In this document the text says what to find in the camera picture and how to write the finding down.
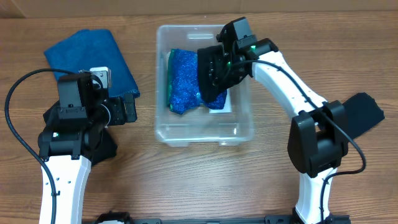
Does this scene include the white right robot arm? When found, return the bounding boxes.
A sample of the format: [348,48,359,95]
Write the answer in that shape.
[197,36,351,223]

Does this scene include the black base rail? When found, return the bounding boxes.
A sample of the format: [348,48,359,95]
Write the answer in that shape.
[82,211,352,224]

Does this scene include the blue denim cloth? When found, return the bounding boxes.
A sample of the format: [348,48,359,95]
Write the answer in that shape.
[44,29,141,98]

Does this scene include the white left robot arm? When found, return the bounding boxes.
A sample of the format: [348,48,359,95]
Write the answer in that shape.
[38,67,137,223]

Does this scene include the blue green sequin cloth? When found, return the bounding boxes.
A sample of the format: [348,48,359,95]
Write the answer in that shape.
[167,49,228,114]

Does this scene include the white paper label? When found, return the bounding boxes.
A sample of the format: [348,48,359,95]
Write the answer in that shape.
[209,90,232,114]

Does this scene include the clear plastic storage bin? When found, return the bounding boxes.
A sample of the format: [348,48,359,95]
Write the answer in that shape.
[155,24,254,147]

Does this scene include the black cloth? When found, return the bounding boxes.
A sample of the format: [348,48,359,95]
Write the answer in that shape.
[37,100,118,166]
[197,45,227,103]

